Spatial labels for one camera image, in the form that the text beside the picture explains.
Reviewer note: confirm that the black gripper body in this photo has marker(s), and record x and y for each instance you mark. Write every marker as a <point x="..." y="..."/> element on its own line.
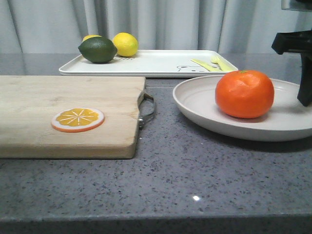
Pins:
<point x="295" y="42"/>

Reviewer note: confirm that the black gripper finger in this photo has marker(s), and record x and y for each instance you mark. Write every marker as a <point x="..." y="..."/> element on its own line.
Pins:
<point x="305" y="89"/>

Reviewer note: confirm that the beige round plate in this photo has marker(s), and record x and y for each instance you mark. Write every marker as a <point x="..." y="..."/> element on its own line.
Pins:
<point x="286" y="120"/>

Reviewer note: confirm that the orange fruit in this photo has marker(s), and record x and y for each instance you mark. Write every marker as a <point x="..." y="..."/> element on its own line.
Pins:
<point x="244" y="94"/>

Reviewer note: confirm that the white rectangular tray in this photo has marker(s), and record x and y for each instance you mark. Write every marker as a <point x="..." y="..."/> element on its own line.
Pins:
<point x="146" y="63"/>

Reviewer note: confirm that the grey curtain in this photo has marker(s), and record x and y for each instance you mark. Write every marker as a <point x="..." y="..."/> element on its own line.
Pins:
<point x="225" y="26"/>

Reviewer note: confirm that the yellow plastic fork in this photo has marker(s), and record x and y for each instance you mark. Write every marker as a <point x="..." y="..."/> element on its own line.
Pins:
<point x="223" y="64"/>

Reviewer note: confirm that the yellow plastic knife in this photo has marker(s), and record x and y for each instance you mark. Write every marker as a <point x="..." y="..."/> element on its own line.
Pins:
<point x="207" y="66"/>

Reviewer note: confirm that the yellow lemon right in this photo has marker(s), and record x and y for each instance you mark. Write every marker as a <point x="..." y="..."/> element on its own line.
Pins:
<point x="126" y="44"/>

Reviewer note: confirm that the green lime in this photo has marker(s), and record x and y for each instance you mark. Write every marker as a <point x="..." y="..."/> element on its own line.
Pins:
<point x="98" y="50"/>

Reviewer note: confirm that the yellow lemon behind lime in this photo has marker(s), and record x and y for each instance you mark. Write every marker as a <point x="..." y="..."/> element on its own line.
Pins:
<point x="89" y="37"/>

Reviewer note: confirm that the orange slice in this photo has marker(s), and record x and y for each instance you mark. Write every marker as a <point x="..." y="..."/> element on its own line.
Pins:
<point x="79" y="119"/>

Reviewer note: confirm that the wooden cutting board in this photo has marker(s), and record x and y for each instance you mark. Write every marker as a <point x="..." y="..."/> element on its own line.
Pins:
<point x="28" y="104"/>

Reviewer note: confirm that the metal cutting board handle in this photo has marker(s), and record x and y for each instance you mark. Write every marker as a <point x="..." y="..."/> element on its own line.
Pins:
<point x="147" y="109"/>

